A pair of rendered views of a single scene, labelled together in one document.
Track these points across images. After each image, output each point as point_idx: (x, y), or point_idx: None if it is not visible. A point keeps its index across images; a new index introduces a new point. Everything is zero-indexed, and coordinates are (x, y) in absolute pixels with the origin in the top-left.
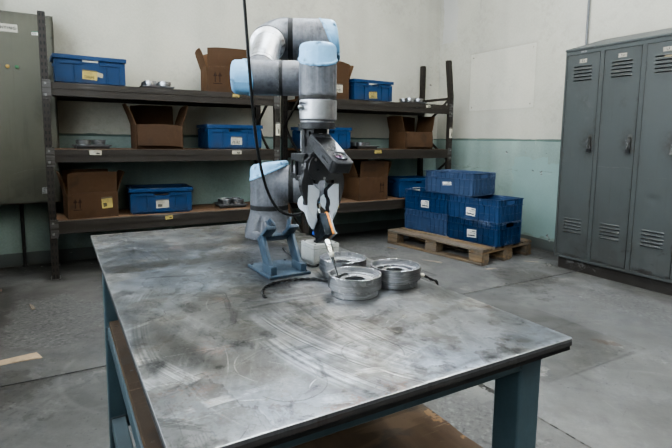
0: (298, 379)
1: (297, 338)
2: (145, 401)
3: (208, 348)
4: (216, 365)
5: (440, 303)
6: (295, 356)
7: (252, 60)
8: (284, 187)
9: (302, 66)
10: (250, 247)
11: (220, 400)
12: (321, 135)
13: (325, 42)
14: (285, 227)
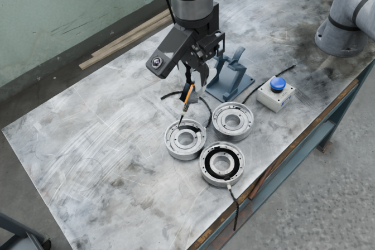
0: (54, 148)
1: (100, 134)
2: None
3: (86, 102)
4: (68, 113)
5: (178, 208)
6: (78, 139)
7: None
8: (350, 11)
9: None
10: (286, 46)
11: (38, 126)
12: (182, 27)
13: None
14: (339, 46)
